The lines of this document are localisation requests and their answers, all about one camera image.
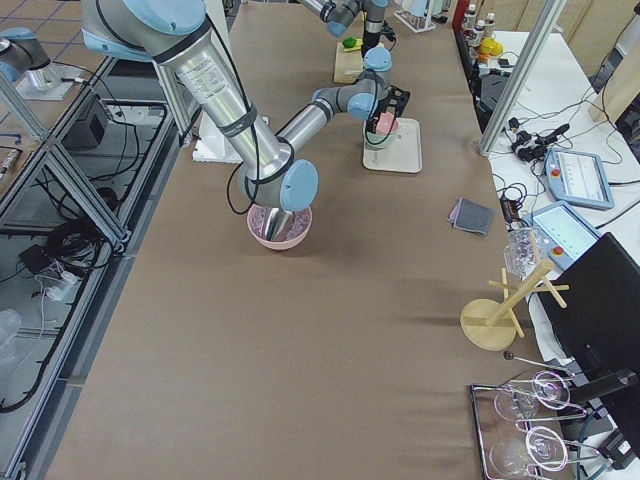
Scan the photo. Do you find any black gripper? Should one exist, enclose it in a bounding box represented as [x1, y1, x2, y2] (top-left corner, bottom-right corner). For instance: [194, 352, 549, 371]
[366, 86, 411, 130]

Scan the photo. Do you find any small pink bowl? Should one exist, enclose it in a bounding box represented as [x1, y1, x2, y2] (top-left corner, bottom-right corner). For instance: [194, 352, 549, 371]
[375, 112, 399, 136]

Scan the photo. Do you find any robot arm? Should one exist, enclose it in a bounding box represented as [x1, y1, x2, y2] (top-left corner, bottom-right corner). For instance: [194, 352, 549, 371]
[81, 1, 410, 212]
[299, 0, 396, 54]

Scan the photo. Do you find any green bowl stack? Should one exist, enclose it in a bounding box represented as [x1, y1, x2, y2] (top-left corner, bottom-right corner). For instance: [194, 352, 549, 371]
[363, 120, 399, 150]

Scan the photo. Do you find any large pink ice bowl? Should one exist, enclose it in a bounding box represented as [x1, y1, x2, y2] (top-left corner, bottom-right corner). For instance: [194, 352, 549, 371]
[246, 205, 313, 251]

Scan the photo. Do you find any bamboo cutting board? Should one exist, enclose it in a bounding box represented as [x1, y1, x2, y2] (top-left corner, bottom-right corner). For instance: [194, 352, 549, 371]
[333, 42, 366, 84]

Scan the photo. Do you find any cream rabbit tray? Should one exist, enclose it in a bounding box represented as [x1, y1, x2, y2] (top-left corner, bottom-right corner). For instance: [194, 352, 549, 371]
[362, 118, 423, 174]

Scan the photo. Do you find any green lime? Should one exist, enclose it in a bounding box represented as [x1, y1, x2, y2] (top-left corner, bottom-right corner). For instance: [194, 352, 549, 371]
[342, 37, 361, 49]

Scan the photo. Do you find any grey folded cloth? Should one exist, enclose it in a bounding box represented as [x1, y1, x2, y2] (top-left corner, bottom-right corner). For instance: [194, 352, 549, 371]
[448, 198, 495, 236]

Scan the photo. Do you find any blue teach pendant far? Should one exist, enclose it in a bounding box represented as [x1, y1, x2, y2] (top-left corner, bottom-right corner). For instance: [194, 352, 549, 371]
[545, 148, 615, 210]

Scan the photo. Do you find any blue teach pendant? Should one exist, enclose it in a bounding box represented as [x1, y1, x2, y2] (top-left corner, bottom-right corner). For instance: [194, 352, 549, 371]
[530, 201, 601, 271]
[545, 148, 615, 210]

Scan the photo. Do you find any blue teach pendant near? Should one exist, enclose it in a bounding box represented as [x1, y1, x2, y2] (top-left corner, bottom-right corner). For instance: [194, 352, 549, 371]
[530, 201, 601, 271]

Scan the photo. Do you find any wooden mug tree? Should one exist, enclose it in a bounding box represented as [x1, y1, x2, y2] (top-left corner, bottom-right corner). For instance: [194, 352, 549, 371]
[459, 234, 570, 351]

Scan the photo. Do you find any black monitor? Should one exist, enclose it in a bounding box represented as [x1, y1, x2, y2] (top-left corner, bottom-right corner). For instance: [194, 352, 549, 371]
[539, 233, 639, 453]

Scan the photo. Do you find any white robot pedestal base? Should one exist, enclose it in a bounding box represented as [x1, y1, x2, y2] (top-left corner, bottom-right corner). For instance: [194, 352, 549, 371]
[193, 113, 242, 164]

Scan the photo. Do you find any wire glass rack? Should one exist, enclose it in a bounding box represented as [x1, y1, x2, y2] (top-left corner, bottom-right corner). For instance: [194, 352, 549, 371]
[469, 370, 612, 479]

